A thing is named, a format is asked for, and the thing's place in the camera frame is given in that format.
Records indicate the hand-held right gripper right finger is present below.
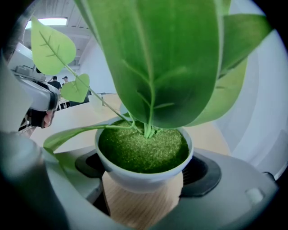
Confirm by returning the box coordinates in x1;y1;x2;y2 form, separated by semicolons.
148;147;279;230

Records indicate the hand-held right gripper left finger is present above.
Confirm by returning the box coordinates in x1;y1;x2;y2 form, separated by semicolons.
43;149;131;230

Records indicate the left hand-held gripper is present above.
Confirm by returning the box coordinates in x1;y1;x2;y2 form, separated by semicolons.
8;42;60;129

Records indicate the green potted plant white pot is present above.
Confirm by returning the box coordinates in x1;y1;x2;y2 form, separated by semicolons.
30;0;274;194

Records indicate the person's left hand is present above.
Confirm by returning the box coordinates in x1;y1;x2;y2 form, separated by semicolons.
43;111;55;128

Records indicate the rectangular ceiling light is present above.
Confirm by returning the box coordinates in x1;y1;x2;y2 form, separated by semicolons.
25;17;68;30

